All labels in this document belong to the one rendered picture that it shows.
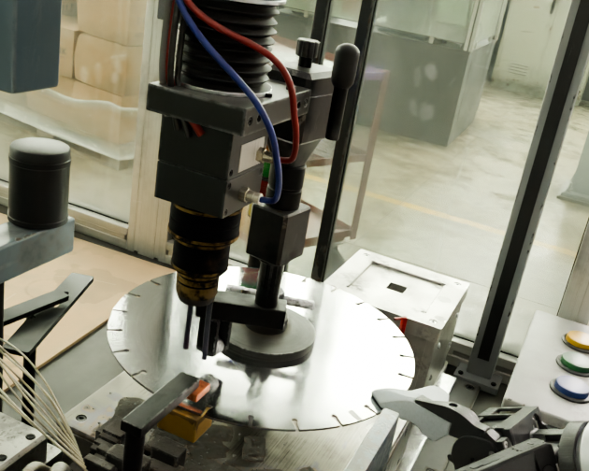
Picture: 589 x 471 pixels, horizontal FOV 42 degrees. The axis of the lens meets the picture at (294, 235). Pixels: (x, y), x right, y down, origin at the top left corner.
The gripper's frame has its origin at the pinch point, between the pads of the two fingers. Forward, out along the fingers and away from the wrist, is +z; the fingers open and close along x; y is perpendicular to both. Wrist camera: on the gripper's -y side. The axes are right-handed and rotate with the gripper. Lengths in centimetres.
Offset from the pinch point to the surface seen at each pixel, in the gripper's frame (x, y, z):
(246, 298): 19.7, -7.4, 5.2
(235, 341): 15.4, -5.1, 10.9
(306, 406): 8.6, -6.4, 2.0
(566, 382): -0.9, 29.1, -6.2
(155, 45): 62, 28, 50
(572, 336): 1.7, 41.8, -2.5
